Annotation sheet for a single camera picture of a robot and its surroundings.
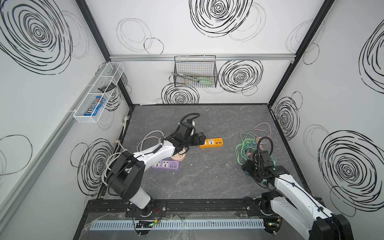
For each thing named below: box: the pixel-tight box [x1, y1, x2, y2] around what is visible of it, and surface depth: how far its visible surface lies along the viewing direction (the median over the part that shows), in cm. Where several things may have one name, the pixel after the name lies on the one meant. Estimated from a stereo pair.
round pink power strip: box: [171, 148, 186, 162], surface depth 91 cm
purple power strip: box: [152, 160, 179, 170], surface depth 88 cm
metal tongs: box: [171, 72, 200, 82], surface depth 87 cm
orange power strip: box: [199, 138, 224, 149], surface depth 98 cm
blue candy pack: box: [83, 96, 106, 116], surface depth 72 cm
